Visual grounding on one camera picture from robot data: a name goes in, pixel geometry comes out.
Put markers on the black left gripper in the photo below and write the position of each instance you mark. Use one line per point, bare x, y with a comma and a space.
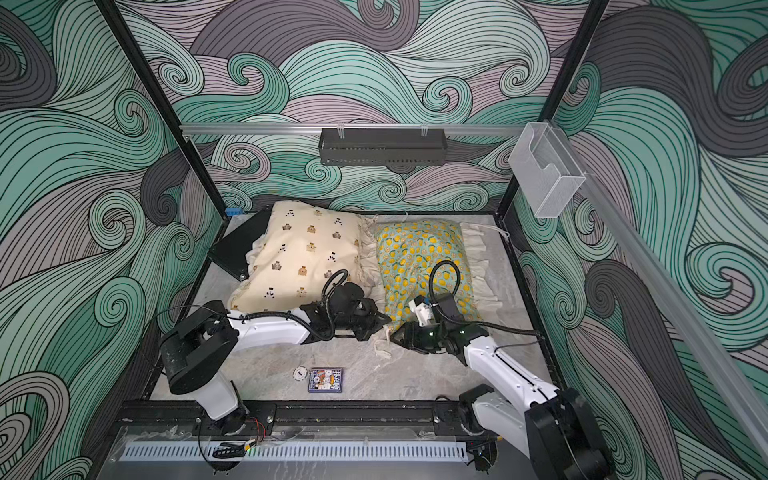
375, 320

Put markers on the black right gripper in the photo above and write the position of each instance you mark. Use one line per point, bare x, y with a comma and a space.
411, 336

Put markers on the cream bear print pillow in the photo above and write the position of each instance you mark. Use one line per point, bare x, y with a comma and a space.
302, 247

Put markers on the yellow lemon print pillow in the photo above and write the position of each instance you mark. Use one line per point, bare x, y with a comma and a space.
405, 253

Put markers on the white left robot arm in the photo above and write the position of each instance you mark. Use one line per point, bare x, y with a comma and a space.
194, 350

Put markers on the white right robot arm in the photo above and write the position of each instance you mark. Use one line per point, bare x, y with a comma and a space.
555, 429

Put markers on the small round white token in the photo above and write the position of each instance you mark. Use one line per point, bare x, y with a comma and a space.
300, 373

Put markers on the playing card box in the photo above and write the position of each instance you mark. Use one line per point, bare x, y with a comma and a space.
325, 380

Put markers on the black ribbed hard case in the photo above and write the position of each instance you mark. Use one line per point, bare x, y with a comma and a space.
229, 253

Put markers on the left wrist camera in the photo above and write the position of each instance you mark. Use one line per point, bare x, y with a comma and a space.
348, 295

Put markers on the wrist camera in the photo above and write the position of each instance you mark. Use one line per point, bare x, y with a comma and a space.
430, 312
348, 295

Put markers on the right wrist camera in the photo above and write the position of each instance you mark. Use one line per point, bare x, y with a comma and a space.
430, 312

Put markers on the black wall mounted tray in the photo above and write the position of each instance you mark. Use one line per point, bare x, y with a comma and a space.
399, 150

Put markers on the clear acrylic wall holder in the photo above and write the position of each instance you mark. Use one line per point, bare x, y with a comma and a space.
544, 163

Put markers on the aluminium rail back wall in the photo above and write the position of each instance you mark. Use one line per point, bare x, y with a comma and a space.
272, 128

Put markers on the aluminium rail wall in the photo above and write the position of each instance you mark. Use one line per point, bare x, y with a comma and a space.
673, 195
272, 128

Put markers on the white slotted cable duct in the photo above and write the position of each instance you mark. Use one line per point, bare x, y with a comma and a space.
299, 451

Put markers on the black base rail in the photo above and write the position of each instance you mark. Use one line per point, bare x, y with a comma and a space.
441, 416

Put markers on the aluminium rail right wall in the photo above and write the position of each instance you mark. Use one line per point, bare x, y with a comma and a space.
673, 195

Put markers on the black corner frame post left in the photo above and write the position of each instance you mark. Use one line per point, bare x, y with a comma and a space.
134, 55

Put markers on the black corner frame post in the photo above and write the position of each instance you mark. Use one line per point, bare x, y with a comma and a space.
575, 29
134, 55

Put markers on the black corner frame post right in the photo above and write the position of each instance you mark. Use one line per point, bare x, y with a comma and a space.
575, 29

